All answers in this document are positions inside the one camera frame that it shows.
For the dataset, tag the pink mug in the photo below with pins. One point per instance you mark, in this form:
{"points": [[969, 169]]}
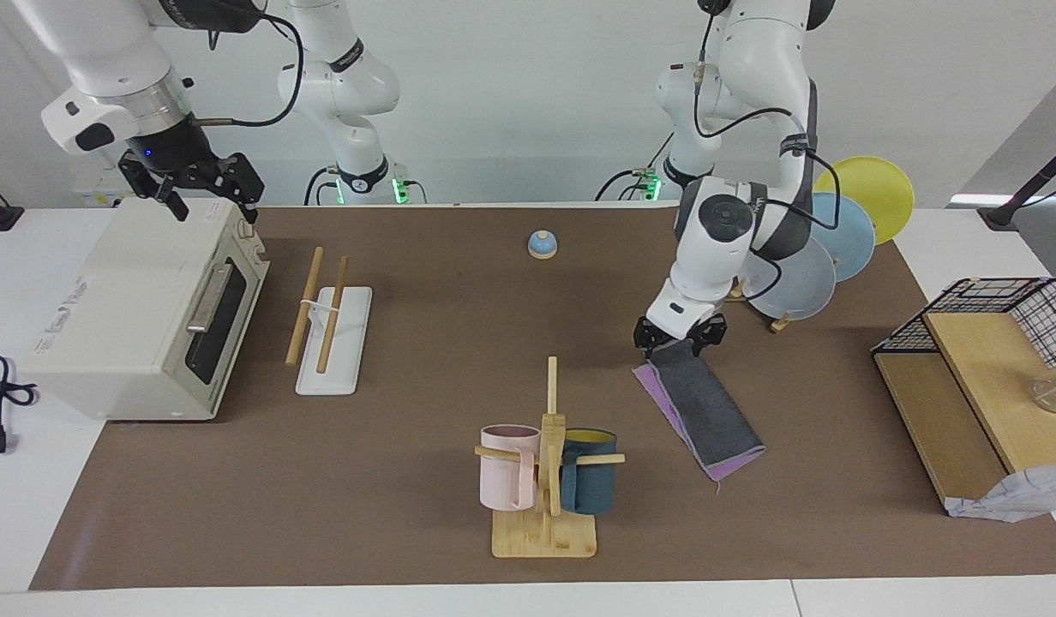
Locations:
{"points": [[504, 471]]}

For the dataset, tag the purple and grey towel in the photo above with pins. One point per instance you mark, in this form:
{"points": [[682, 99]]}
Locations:
{"points": [[708, 411]]}

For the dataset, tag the brown table mat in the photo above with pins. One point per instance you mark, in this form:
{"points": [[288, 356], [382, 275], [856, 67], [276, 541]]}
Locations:
{"points": [[425, 360]]}

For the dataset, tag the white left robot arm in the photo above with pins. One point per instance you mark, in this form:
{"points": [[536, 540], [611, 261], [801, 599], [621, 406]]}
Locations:
{"points": [[716, 257]]}

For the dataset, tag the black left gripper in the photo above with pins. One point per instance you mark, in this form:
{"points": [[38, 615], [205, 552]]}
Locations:
{"points": [[712, 324]]}

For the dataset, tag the wooden shelf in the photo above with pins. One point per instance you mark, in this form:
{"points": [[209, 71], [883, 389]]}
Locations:
{"points": [[965, 394]]}

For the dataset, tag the wooden plate rack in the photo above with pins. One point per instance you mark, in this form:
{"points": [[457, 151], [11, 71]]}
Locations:
{"points": [[781, 324]]}

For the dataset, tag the beige toaster oven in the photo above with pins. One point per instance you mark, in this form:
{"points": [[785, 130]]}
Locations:
{"points": [[125, 308]]}

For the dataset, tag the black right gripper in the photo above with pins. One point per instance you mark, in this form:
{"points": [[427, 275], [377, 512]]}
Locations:
{"points": [[172, 158]]}

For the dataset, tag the dark green mug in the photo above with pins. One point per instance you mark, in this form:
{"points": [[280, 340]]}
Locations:
{"points": [[590, 480]]}

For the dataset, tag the yellow plate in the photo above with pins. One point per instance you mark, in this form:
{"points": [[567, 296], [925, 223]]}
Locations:
{"points": [[875, 193]]}

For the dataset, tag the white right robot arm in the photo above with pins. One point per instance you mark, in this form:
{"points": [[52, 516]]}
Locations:
{"points": [[108, 51]]}

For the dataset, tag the white rectangular tray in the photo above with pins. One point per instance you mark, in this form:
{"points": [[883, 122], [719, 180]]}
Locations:
{"points": [[339, 343]]}

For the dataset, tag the grey plate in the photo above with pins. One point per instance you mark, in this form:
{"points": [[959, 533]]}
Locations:
{"points": [[798, 287]]}

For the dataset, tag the wooden mug tree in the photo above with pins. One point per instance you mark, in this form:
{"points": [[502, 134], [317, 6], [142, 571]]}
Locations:
{"points": [[545, 536]]}

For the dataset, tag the light blue plate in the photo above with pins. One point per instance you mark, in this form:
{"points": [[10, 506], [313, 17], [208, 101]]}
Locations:
{"points": [[849, 240]]}

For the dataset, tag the clear glass jar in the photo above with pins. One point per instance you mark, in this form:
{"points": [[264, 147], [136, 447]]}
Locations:
{"points": [[1052, 390]]}

